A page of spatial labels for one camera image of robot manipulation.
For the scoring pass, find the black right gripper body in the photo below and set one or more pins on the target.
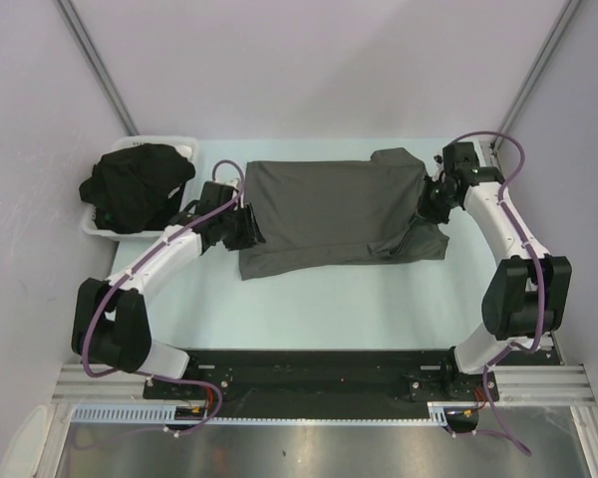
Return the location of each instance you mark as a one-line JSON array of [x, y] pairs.
[[435, 204]]

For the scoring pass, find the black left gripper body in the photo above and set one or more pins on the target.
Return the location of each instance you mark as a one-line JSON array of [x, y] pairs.
[[236, 232]]

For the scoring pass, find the dark grey t shirt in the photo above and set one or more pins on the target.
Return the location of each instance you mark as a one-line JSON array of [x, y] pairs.
[[346, 212]]

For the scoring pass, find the white t shirt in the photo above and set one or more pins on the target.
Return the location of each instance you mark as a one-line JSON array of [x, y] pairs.
[[186, 152]]

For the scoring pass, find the black t shirt pile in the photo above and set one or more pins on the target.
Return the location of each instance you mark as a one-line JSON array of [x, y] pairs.
[[130, 187]]

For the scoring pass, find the white plastic laundry bin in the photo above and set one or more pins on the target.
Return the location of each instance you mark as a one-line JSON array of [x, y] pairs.
[[88, 222]]

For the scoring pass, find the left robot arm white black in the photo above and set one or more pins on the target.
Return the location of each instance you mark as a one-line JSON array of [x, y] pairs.
[[111, 330]]

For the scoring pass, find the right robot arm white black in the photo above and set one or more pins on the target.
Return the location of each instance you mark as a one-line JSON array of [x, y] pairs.
[[527, 294]]

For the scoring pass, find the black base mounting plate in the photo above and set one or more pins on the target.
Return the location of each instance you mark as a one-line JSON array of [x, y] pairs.
[[414, 375]]

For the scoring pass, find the aluminium right corner post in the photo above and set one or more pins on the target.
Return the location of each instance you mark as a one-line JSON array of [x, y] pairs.
[[558, 31]]

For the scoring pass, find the aluminium corner post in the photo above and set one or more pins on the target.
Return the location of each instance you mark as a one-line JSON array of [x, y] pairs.
[[558, 31], [87, 47]]

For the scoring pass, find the aluminium front frame rail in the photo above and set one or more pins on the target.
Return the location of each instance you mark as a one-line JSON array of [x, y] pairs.
[[543, 385]]

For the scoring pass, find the light blue cable duct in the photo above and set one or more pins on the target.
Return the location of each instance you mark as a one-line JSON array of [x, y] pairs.
[[183, 416]]

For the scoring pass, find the aluminium left corner post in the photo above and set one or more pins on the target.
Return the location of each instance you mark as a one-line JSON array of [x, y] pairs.
[[87, 47]]

